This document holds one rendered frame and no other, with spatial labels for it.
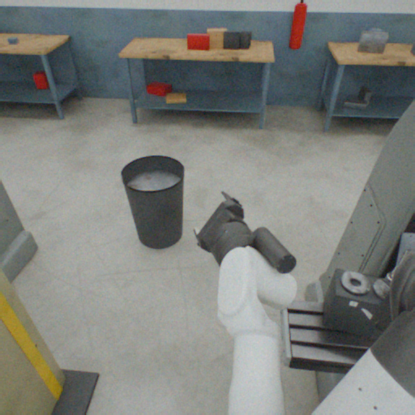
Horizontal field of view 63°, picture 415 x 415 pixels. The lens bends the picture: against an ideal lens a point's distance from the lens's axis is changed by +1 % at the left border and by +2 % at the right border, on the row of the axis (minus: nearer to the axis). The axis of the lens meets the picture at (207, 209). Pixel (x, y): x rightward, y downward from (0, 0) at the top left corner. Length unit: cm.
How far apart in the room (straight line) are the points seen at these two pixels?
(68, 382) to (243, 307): 188
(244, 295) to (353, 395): 19
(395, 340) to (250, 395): 19
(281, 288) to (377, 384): 24
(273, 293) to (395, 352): 24
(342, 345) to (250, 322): 86
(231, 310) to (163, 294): 203
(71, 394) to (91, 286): 75
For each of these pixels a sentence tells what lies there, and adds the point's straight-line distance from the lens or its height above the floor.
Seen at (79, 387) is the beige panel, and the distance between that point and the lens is 227.
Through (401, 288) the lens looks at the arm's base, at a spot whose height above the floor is 175.
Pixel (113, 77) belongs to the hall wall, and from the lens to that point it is 551.
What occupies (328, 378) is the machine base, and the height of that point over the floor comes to 17.
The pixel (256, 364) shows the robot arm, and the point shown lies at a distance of 49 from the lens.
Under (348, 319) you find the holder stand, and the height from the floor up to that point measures 99.
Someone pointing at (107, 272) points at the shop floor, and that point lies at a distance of 272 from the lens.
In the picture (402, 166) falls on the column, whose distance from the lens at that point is 155.
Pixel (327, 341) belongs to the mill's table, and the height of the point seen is 92.
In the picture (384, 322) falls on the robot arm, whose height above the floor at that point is 123.
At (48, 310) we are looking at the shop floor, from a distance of 265.
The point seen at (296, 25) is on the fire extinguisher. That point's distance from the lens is 488.
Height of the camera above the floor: 202
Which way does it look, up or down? 40 degrees down
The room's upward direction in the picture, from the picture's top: straight up
